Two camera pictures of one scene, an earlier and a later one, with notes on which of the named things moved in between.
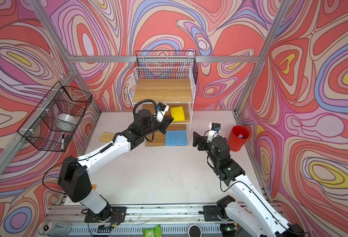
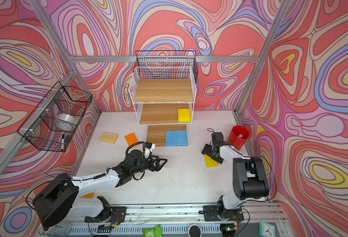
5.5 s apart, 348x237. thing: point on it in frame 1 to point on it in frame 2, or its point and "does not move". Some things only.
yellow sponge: [177, 113] to [184, 115]
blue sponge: [170, 138] does not move
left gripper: [164, 125] to [156, 168]
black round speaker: [194, 230] does not move
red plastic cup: [237, 137] does not move
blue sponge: [181, 138] does not move
